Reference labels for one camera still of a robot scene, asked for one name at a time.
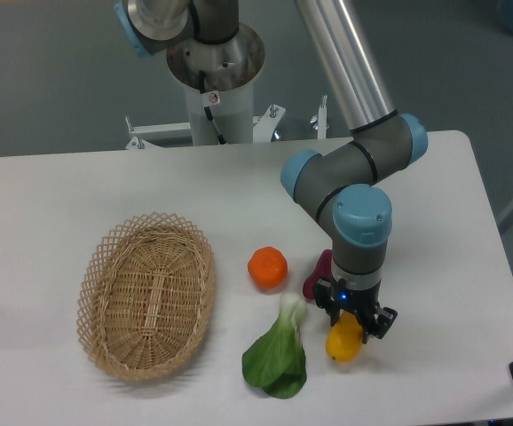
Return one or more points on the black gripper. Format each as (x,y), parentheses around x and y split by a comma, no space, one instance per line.
(334,297)

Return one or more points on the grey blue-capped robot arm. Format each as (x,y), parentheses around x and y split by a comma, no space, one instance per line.
(339,191)

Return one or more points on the purple sweet potato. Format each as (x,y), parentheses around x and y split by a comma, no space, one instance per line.
(321,271)

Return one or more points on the orange tangerine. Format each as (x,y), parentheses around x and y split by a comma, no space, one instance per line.
(268,268)

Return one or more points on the green bok choy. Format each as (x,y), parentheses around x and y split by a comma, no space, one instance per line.
(275,363)

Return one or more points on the woven wicker basket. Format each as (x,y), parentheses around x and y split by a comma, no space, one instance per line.
(147,296)

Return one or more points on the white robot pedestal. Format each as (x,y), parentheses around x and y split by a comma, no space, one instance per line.
(218,84)

